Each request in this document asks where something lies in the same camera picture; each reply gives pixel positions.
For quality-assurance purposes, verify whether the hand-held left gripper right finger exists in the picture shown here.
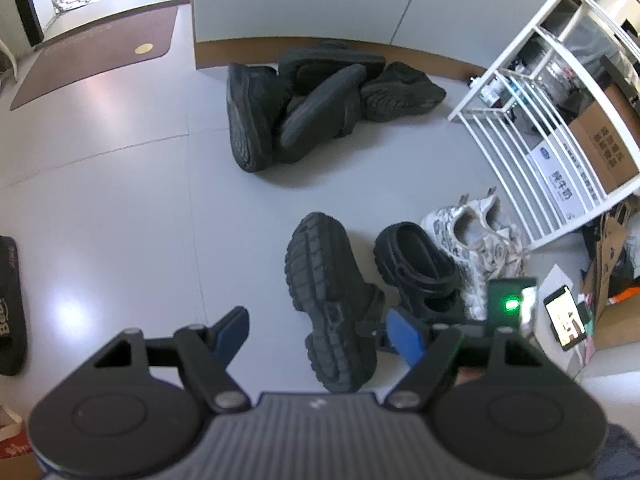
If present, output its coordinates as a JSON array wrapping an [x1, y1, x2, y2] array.
[[382, 307, 547, 413]]

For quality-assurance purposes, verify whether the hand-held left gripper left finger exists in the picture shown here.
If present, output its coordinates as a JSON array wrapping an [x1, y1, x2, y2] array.
[[92, 305, 252, 414]]

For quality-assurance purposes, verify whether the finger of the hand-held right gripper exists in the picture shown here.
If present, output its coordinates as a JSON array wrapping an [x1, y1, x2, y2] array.
[[370, 330, 401, 353]]

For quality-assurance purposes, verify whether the white lace-up sneaker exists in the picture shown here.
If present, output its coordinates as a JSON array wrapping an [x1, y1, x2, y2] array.
[[465, 187, 532, 283], [419, 204, 491, 322]]

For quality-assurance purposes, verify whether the black chunky clog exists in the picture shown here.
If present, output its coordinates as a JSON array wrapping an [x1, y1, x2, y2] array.
[[284, 211, 379, 394], [374, 221, 461, 323]]

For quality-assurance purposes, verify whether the black sneaker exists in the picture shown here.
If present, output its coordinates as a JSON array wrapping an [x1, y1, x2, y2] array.
[[226, 62, 295, 174], [359, 61, 447, 123]]

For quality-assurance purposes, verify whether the black strapped clog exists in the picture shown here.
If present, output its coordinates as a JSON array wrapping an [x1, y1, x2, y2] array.
[[277, 40, 387, 96], [272, 63, 368, 165]]

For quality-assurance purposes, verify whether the white shoe rack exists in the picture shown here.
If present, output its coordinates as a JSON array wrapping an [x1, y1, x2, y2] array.
[[446, 0, 640, 252]]

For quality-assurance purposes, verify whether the white paper sheet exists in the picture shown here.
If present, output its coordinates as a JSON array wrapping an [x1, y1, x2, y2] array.
[[525, 264, 596, 376]]

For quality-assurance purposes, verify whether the black smartphone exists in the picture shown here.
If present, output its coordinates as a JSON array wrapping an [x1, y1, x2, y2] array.
[[543, 285, 589, 353]]

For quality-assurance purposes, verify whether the white printed carton box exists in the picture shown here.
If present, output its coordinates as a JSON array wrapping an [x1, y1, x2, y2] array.
[[529, 127, 603, 221]]

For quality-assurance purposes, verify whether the brown cardboard box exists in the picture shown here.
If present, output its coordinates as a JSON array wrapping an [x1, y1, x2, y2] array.
[[567, 84, 640, 196]]

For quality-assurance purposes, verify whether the black printed slide sandal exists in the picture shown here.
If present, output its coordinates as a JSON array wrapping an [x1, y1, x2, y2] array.
[[0, 235, 29, 377]]

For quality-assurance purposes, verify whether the red and white paper bag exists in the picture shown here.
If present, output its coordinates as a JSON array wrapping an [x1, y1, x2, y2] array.
[[0, 402, 43, 480]]

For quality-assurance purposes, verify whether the clear plastic container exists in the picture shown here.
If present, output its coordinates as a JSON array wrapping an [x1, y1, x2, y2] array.
[[540, 7, 631, 133]]

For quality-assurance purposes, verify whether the brown door mat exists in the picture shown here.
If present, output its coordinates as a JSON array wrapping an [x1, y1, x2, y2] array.
[[10, 6, 179, 111]]

